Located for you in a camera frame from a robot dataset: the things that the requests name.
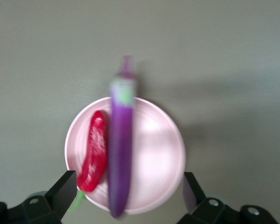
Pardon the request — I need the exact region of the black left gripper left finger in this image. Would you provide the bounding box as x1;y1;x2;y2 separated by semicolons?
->
45;170;78;222

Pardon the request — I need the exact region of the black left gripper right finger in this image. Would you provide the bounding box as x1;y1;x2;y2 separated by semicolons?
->
182;172;206;215

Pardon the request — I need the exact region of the red chili pepper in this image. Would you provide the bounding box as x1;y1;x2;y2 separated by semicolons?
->
70;110;108;212

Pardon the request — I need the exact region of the long purple eggplant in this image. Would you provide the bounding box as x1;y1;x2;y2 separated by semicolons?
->
107;55;139;219

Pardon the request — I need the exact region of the pink plate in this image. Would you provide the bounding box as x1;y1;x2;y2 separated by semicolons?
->
64;97;186;215

